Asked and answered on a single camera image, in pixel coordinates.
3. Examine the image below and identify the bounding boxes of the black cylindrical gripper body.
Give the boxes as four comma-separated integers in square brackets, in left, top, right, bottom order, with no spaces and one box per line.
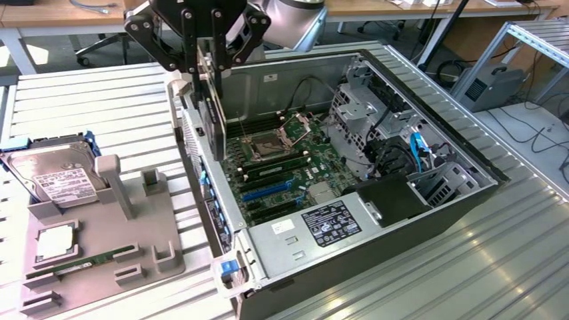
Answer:
[147,0,247,17]

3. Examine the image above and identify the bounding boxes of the black Nvidia graphics card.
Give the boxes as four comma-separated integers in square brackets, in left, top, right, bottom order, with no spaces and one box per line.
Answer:
[190,36,230,161]

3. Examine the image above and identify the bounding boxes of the office chair base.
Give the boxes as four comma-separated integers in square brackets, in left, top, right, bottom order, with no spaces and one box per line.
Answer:
[73,31,174,67]
[357,19,406,41]

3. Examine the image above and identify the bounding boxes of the wooden desk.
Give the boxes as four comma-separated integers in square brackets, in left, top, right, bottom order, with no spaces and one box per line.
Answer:
[0,0,154,76]
[323,0,559,35]

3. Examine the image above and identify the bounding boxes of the open metal socket cover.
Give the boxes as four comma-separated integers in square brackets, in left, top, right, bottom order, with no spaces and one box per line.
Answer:
[277,113,313,148]

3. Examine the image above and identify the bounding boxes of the perforated silver disk bay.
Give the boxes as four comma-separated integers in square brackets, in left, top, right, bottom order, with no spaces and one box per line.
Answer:
[330,54,428,141]

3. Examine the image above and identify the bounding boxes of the CPU socket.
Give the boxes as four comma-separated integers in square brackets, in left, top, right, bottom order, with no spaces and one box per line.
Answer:
[241,133,295,161]

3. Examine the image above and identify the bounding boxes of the green Dell motherboard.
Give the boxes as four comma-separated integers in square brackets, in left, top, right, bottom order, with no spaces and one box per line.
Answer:
[207,111,362,225]

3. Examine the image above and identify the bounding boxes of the installed RAM stick with label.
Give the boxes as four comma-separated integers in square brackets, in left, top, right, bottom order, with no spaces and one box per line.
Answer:
[245,159,309,178]

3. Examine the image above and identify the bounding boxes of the black stand pole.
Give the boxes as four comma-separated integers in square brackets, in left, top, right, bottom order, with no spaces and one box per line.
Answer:
[415,0,471,73]

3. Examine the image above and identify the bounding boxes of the hard disk in blue carrier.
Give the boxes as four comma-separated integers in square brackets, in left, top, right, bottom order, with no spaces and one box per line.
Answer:
[0,131,110,210]

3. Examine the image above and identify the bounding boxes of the blue expansion slot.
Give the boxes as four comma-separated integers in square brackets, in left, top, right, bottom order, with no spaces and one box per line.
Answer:
[241,181,290,203]

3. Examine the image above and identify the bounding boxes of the silver finned chipset heatsink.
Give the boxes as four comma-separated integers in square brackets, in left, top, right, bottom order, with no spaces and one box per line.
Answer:
[307,184,335,205]

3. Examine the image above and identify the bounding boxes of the grey control box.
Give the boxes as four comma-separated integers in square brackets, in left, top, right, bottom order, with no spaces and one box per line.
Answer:
[450,62,528,113]

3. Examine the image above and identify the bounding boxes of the black plastic shroud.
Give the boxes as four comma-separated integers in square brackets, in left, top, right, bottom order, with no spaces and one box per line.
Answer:
[341,174,432,228]

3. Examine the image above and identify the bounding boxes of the grey plastic parts rack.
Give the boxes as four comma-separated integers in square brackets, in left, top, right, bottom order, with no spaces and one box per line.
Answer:
[19,155,187,318]

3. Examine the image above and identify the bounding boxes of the open silver disk bay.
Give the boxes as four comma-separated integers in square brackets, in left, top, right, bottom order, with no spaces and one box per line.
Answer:
[407,159,498,208]

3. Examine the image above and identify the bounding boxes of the silver power supply with label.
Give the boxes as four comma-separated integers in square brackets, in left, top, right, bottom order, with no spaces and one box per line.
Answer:
[245,191,383,280]

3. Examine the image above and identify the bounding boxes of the silver CPU chip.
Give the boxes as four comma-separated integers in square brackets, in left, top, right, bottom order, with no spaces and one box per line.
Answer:
[34,227,77,260]

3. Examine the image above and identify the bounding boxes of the loose green RAM stick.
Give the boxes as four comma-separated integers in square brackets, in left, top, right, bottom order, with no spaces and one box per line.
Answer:
[25,245,135,280]

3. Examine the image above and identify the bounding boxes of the open black PC case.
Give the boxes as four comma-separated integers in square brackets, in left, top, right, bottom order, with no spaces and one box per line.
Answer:
[163,48,511,320]

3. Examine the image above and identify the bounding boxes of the grey network cable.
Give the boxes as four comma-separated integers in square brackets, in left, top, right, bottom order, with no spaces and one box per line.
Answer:
[69,0,119,15]

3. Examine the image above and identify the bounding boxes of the coiled black cable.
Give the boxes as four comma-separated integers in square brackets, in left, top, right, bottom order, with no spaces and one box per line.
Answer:
[436,59,463,85]

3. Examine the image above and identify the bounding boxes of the black power wire bundle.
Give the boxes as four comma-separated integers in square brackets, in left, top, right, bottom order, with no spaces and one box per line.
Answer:
[365,137,418,180]

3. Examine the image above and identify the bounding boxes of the blue data wire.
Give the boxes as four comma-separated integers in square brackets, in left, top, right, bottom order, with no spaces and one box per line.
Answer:
[410,131,432,175]

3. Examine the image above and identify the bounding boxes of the aluminium frame rack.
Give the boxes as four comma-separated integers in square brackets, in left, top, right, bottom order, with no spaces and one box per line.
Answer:
[460,17,569,105]

